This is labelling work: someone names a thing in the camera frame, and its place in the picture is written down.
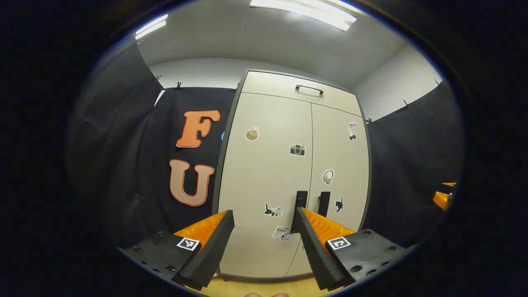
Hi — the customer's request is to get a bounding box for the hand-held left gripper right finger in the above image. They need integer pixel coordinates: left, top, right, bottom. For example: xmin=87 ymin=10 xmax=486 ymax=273
xmin=294 ymin=207 xmax=413 ymax=291

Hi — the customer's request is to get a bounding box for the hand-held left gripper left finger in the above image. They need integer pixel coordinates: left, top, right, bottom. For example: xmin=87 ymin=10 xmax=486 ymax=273
xmin=118 ymin=210 xmax=236 ymax=291

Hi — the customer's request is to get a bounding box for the white shoe cabinet door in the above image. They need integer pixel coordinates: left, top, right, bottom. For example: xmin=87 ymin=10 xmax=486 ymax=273
xmin=285 ymin=103 xmax=370 ymax=276
xmin=218 ymin=92 xmax=313 ymax=278

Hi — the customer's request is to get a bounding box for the grey double-door shoe cabinet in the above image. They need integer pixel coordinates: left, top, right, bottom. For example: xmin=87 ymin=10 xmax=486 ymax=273
xmin=211 ymin=69 xmax=372 ymax=282

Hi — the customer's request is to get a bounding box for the white cabinet drawer front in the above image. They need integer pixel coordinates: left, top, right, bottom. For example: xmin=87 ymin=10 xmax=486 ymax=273
xmin=241 ymin=71 xmax=363 ymax=117

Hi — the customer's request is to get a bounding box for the long ceiling light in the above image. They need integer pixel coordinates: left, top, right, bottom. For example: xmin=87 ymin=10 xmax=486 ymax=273
xmin=250 ymin=0 xmax=357 ymax=32

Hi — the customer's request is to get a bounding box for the small ceiling light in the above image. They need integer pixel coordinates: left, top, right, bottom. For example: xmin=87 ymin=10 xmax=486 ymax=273
xmin=135 ymin=14 xmax=169 ymax=40

